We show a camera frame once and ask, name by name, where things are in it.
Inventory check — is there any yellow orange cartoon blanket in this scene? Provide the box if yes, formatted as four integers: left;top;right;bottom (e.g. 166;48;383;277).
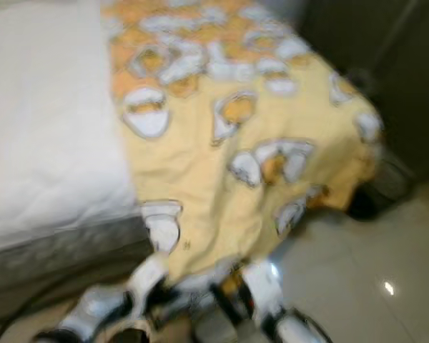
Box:
100;0;385;288

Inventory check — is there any white quilted mattress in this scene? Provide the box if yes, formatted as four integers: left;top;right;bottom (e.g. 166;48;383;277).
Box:
0;0;162;287

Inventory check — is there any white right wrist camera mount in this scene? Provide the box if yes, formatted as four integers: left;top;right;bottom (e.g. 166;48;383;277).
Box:
243;257;288;324

